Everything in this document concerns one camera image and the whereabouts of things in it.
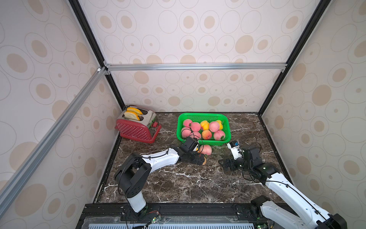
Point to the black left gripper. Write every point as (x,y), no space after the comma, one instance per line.
(196,160)

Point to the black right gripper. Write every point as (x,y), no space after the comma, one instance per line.
(232,163)

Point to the yellow red peach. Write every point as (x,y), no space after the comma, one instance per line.
(205,125)

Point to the pink peach with leaf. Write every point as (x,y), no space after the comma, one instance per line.
(187,123)

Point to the yellow peach front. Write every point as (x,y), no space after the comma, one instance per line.
(220,124)

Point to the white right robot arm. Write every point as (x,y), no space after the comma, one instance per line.
(307,214)

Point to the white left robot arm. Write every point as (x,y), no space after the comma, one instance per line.
(134,172)

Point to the green plastic basket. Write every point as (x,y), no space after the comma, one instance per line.
(199,117)

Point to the front toast slice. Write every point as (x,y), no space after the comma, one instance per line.
(131,115)

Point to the toast slice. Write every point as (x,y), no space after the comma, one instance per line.
(131,115)
(135,110)

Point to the rear toast slice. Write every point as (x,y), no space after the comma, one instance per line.
(135,110)

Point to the horizontal aluminium rail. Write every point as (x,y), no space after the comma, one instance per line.
(188,67)

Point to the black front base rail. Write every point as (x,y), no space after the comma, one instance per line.
(122,216)

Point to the black left frame post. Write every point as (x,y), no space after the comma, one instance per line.
(83,22)

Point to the black frame post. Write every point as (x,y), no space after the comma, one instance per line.
(309,29)
(83,22)

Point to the black right frame post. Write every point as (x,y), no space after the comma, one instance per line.
(309,29)

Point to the diagonal aluminium rail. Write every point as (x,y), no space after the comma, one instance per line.
(29,166)

